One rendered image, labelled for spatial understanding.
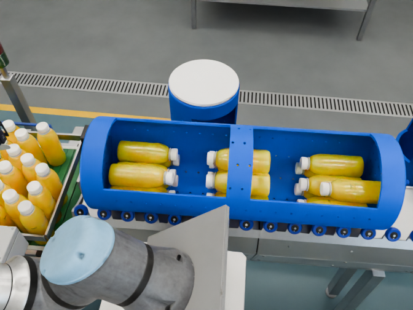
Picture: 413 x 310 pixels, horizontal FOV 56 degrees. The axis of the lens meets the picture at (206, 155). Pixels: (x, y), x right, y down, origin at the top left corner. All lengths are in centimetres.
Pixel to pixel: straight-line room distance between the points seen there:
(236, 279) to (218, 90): 80
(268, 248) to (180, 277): 63
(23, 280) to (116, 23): 337
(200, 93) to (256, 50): 207
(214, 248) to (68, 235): 26
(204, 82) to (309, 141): 50
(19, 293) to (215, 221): 35
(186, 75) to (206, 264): 99
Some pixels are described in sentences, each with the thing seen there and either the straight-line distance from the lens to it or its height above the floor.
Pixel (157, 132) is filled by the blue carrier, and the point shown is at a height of 110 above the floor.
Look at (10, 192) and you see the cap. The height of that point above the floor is 108.
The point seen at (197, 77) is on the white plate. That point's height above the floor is 104.
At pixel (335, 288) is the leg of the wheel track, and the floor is 12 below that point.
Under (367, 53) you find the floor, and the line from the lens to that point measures 375.
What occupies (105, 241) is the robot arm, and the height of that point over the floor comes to 146.
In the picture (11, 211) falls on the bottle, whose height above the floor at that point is 103.
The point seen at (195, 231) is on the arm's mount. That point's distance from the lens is 79.
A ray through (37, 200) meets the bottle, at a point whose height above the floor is 105.
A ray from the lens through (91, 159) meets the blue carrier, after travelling 109.
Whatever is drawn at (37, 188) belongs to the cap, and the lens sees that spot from 125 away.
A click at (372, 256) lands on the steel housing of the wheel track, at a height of 86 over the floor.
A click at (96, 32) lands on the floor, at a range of 383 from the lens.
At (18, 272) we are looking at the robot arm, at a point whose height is 141.
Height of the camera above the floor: 203
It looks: 51 degrees down
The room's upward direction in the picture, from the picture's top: 1 degrees clockwise
